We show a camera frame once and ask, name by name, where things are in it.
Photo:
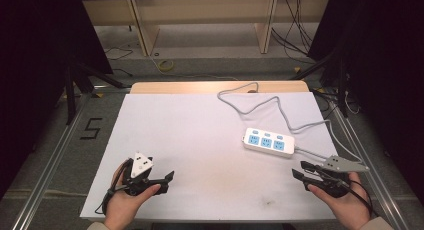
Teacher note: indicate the yellow tape roll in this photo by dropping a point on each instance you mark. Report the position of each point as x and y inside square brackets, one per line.
[165, 65]

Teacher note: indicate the person's right hand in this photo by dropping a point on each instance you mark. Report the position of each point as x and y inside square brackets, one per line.
[350, 208]

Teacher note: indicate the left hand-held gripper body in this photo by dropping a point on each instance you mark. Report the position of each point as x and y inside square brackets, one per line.
[141, 165]

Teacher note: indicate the white power strip blue sockets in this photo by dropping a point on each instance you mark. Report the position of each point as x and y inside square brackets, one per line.
[268, 148]

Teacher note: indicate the black metal stand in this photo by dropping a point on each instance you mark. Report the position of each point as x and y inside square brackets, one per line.
[78, 80]
[333, 70]

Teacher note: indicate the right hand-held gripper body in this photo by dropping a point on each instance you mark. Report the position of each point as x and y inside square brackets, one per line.
[340, 165]

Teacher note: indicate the light wooden shelf unit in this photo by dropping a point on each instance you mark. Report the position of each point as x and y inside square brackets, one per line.
[206, 10]

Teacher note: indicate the white table cover sheet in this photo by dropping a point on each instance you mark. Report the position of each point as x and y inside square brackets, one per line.
[186, 136]

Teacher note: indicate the aluminium floor rail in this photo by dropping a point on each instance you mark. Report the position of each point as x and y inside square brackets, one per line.
[50, 163]
[366, 170]

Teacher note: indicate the person's left hand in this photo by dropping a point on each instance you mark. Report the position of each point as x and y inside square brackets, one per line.
[121, 206]

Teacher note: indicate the black curtain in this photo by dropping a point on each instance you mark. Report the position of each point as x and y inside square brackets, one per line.
[36, 56]
[383, 73]

